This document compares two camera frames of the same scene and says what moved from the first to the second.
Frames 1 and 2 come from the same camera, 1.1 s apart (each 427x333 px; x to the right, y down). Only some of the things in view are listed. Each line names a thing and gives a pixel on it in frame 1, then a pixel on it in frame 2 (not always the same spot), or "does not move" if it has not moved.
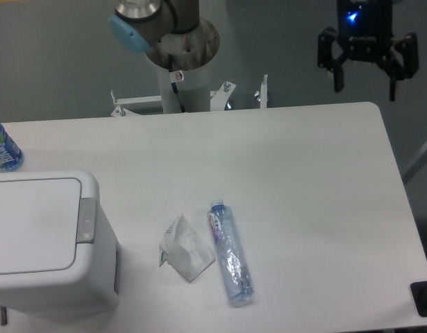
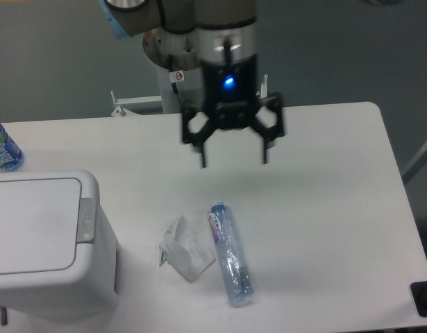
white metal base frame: (219, 98) does not move
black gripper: (365, 32) -> (231, 96)
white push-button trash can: (53, 256) does not move
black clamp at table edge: (423, 295) does not move
